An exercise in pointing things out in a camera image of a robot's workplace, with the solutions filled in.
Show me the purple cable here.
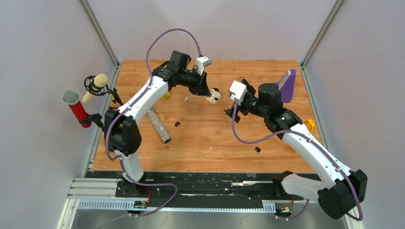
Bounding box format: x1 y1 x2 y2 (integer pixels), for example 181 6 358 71
105 28 203 217
232 99 364 221

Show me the yellow green toy block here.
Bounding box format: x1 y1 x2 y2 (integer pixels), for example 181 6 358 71
163 92 171 100

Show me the beige microphone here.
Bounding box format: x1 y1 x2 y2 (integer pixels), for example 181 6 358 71
82 74 108 103

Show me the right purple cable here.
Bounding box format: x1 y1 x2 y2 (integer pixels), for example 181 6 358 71
232 99 364 221

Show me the black mounting rail base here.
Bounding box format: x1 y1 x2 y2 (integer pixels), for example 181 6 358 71
86 171 304 209

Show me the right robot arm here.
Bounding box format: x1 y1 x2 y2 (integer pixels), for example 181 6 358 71
225 79 368 221

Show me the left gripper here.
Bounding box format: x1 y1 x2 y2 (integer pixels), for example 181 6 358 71
179 69 212 97

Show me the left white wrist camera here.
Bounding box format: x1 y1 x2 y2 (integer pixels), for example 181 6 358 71
195 56 212 75

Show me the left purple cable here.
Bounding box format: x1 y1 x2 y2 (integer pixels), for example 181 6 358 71
105 28 203 217

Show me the white earbud charging case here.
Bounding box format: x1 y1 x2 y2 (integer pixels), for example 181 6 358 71
206 88 221 104

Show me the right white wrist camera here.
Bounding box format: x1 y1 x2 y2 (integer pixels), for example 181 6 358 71
228 81 247 105

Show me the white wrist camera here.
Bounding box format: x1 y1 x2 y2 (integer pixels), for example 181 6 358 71
195 56 212 75
228 81 247 105

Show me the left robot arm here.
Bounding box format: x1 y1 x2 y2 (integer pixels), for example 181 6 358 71
104 51 218 197

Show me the red microphone grey head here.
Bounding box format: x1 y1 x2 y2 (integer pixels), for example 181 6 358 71
63 90 91 128

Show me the silver glitter microphone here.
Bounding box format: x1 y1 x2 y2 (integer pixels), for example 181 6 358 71
147 107 171 144

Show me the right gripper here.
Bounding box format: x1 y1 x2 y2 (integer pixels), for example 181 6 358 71
224 87 268 123

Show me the purple stand with phone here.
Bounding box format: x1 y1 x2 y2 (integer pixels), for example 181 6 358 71
276 69 296 103

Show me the colourful toy car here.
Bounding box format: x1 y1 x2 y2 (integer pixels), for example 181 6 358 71
303 119 316 133

